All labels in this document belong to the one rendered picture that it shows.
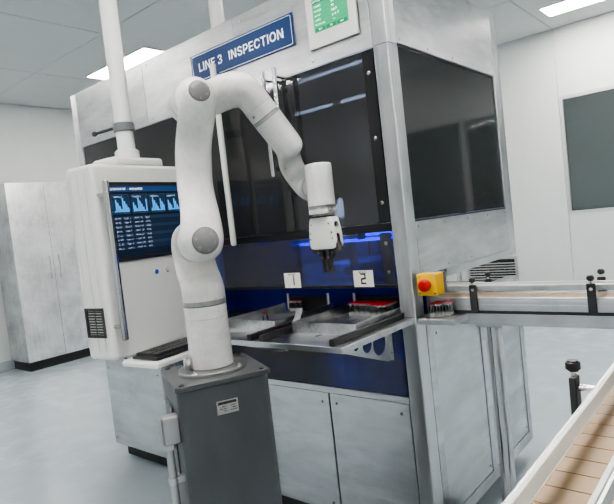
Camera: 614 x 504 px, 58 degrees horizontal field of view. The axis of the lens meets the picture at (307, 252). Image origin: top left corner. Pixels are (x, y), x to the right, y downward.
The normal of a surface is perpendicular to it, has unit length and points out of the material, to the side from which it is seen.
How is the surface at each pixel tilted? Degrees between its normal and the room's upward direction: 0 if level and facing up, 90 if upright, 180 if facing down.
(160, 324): 90
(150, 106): 90
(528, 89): 90
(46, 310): 90
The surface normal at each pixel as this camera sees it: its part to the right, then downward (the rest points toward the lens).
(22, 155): 0.76, -0.05
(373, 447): -0.64, 0.11
